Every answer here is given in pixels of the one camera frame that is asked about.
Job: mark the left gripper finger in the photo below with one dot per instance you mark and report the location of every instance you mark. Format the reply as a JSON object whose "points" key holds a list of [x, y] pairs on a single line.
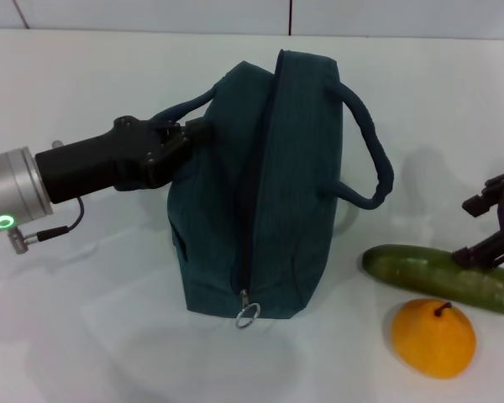
{"points": [[199, 133], [172, 155]]}

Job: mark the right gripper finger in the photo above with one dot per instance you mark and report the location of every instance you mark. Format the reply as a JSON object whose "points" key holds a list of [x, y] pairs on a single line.
{"points": [[479, 205], [487, 252]]}

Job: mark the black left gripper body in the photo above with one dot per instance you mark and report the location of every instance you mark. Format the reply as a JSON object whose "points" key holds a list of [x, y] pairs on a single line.
{"points": [[92, 163]]}

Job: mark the green cucumber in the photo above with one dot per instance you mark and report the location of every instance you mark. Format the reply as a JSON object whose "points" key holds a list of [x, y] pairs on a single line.
{"points": [[420, 270]]}

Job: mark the dark teal fabric bag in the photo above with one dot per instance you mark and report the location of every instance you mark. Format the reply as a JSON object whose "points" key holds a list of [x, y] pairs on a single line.
{"points": [[277, 201]]}

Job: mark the orange yellow pear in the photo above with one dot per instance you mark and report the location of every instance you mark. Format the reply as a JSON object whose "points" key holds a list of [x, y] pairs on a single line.
{"points": [[434, 344]]}

